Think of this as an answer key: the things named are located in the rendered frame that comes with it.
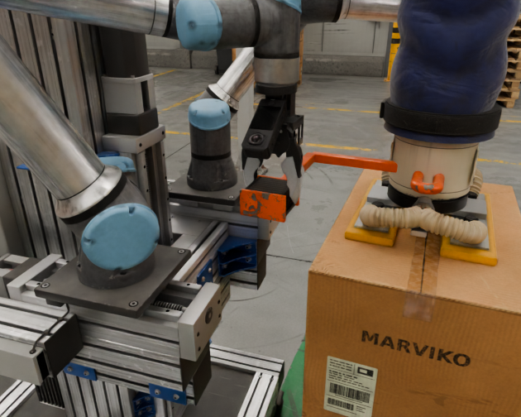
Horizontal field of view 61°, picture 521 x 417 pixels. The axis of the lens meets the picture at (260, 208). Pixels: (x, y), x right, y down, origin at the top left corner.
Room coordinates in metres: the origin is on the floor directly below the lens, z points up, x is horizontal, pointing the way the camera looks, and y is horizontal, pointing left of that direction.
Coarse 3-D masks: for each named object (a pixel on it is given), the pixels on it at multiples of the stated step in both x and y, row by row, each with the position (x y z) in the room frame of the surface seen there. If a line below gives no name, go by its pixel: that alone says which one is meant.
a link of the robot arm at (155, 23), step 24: (0, 0) 0.70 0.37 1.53; (24, 0) 0.71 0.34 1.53; (48, 0) 0.72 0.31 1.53; (72, 0) 0.73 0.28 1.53; (96, 0) 0.74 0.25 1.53; (120, 0) 0.76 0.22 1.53; (144, 0) 0.77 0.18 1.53; (168, 0) 0.79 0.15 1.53; (96, 24) 0.76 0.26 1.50; (120, 24) 0.77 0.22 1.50; (144, 24) 0.78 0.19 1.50; (168, 24) 0.79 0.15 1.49
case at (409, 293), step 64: (512, 192) 1.07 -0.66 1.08; (320, 256) 0.75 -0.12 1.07; (384, 256) 0.75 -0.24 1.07; (512, 256) 0.75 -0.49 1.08; (320, 320) 0.69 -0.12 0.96; (384, 320) 0.65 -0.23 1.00; (448, 320) 0.61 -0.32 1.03; (512, 320) 0.58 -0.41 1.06; (320, 384) 0.69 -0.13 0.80; (384, 384) 0.64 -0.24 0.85; (448, 384) 0.60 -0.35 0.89; (512, 384) 0.57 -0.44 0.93
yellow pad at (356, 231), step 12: (372, 180) 1.11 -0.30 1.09; (384, 180) 1.04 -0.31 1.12; (360, 204) 0.96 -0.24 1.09; (384, 204) 0.89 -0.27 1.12; (348, 228) 0.83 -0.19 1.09; (360, 228) 0.83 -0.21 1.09; (372, 228) 0.83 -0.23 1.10; (384, 228) 0.82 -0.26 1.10; (396, 228) 0.84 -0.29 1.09; (360, 240) 0.81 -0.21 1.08; (372, 240) 0.80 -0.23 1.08; (384, 240) 0.79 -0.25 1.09
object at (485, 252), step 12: (480, 192) 1.03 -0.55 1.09; (456, 216) 0.88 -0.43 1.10; (468, 216) 0.83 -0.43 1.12; (492, 216) 0.90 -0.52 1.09; (492, 228) 0.83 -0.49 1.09; (444, 240) 0.78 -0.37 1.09; (456, 240) 0.77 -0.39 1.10; (492, 240) 0.78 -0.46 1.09; (444, 252) 0.75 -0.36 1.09; (456, 252) 0.74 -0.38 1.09; (468, 252) 0.73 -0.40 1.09; (480, 252) 0.73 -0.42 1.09; (492, 252) 0.73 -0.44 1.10; (492, 264) 0.71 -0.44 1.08
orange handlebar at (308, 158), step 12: (312, 156) 0.96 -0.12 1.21; (324, 156) 0.96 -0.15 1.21; (336, 156) 0.96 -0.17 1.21; (348, 156) 0.95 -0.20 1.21; (372, 168) 0.92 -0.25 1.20; (384, 168) 0.91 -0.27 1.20; (396, 168) 0.90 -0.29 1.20; (420, 180) 0.81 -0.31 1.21; (444, 180) 0.83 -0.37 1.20; (420, 192) 0.78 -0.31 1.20; (432, 192) 0.78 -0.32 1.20
